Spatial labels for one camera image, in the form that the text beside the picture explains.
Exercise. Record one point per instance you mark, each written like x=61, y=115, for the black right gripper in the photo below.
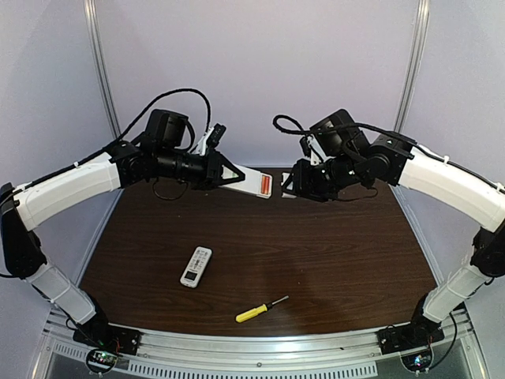
x=298, y=180

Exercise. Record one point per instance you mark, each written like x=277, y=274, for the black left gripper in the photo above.
x=213, y=170

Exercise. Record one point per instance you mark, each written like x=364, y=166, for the white battery cover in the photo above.
x=289, y=186

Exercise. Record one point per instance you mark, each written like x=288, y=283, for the large white remote control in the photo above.
x=251, y=185

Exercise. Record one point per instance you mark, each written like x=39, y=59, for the yellow handled screwdriver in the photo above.
x=254, y=312

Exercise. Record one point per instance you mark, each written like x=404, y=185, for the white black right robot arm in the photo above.
x=340, y=153

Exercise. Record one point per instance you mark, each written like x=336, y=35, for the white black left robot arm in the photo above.
x=155, y=154

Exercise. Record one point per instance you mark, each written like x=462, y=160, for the small white remote control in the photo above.
x=196, y=266

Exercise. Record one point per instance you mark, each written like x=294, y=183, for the red orange battery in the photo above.
x=265, y=185

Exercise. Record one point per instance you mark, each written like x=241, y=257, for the aluminium front rail frame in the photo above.
x=354, y=354

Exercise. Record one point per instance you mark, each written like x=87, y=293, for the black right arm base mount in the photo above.
x=420, y=332

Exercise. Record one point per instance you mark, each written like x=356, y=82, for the right aluminium corner post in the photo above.
x=420, y=31

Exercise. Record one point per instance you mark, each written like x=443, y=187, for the aluminium corner post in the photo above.
x=91, y=17
x=420, y=31

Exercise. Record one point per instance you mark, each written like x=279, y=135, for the left aluminium corner post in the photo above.
x=91, y=17

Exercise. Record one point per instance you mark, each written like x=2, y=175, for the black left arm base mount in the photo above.
x=102, y=335

